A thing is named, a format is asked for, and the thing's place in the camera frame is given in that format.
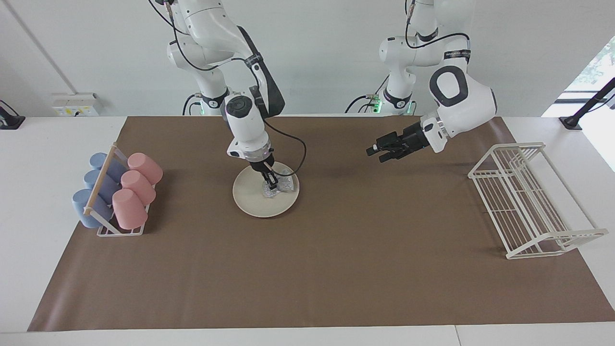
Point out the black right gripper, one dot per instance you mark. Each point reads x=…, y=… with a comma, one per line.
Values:
x=262, y=166

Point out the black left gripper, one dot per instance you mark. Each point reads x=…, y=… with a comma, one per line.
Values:
x=408, y=140

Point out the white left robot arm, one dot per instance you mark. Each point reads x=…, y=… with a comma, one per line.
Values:
x=461, y=101

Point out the cream round plate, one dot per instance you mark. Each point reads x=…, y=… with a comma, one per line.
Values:
x=250, y=197

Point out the beige stick on right gripper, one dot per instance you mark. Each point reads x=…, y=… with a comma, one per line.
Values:
x=262, y=167

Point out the small box with green light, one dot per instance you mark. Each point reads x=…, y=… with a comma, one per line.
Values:
x=375, y=103

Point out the brown table mat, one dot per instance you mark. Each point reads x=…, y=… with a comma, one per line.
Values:
x=336, y=269

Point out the pink plastic cup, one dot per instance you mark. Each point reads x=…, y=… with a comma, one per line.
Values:
x=145, y=167
x=129, y=209
x=139, y=186

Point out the white cup holder rack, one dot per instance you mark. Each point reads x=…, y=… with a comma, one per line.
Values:
x=98, y=190

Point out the blue plastic cup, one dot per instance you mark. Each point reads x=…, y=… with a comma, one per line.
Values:
x=98, y=158
x=95, y=180
x=84, y=209

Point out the white power strip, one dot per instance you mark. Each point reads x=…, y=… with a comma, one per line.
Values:
x=77, y=104

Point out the bright window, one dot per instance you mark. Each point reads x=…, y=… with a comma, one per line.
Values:
x=600, y=67

